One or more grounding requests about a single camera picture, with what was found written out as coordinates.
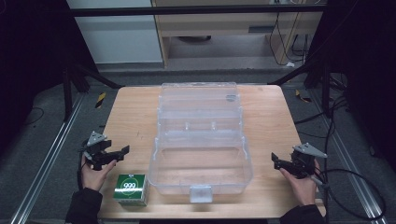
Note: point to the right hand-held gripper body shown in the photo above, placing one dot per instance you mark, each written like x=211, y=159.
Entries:
x=303, y=161

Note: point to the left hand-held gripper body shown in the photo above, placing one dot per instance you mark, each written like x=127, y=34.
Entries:
x=99, y=148

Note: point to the person's right hand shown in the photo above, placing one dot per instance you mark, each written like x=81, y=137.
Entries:
x=300, y=189

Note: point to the person's left hand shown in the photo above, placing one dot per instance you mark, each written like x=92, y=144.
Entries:
x=95, y=177

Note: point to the green and white carton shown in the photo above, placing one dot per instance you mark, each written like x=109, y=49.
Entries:
x=130, y=189

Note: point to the yellow black tape strip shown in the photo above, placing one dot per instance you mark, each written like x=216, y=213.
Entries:
x=100, y=100
x=302, y=97

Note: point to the black metal stand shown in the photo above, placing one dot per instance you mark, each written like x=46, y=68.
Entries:
x=314, y=77
x=77, y=81

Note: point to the clear plastic storage box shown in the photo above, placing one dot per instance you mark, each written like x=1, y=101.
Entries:
x=200, y=149

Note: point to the white cabinet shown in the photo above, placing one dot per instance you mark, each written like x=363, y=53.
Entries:
x=118, y=34

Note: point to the aluminium floor rail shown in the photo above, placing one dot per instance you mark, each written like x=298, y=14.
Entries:
x=351, y=168
x=46, y=161

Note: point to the black horizontal frame bar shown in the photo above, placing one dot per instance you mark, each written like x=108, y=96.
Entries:
x=193, y=10

